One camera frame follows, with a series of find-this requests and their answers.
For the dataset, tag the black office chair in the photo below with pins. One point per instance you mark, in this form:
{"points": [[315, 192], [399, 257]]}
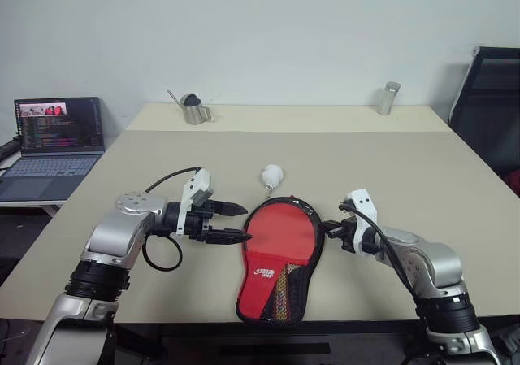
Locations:
{"points": [[491, 105]]}

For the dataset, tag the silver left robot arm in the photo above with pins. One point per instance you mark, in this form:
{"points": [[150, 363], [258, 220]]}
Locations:
{"points": [[122, 235]]}

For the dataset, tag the black table frame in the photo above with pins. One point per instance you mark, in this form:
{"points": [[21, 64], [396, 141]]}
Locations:
{"points": [[195, 336]]}

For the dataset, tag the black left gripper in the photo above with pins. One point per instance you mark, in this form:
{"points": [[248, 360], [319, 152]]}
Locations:
{"points": [[199, 222]]}

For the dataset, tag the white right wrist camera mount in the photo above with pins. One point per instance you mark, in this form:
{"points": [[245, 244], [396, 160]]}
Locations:
{"points": [[363, 202]]}

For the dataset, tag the black cylinder beside laptop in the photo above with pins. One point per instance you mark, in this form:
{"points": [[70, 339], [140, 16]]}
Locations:
{"points": [[8, 149]]}

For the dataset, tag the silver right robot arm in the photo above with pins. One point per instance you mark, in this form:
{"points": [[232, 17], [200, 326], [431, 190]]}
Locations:
{"points": [[438, 263]]}

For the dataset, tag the open grey laptop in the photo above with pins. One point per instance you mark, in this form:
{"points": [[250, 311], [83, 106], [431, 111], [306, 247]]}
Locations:
{"points": [[57, 133]]}

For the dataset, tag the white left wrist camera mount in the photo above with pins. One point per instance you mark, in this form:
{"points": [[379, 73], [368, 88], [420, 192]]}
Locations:
{"points": [[197, 182]]}

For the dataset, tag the red black paddle case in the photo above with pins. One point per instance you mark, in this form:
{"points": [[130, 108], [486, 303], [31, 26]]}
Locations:
{"points": [[280, 231]]}

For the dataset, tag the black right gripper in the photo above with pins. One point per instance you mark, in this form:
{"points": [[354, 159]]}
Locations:
{"points": [[349, 235]]}

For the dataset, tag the red object by chair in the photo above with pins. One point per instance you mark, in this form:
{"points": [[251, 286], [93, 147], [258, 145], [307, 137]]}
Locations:
{"points": [[514, 183]]}

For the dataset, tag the metal cup with utensils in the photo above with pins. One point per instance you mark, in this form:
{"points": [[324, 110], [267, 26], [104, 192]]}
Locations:
{"points": [[195, 115]]}

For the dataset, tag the white side desk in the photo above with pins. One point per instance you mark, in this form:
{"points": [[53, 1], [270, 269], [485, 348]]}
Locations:
{"points": [[28, 204]]}

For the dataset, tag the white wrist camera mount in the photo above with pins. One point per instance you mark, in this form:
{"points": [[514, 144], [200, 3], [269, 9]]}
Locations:
{"points": [[197, 182], [363, 202]]}

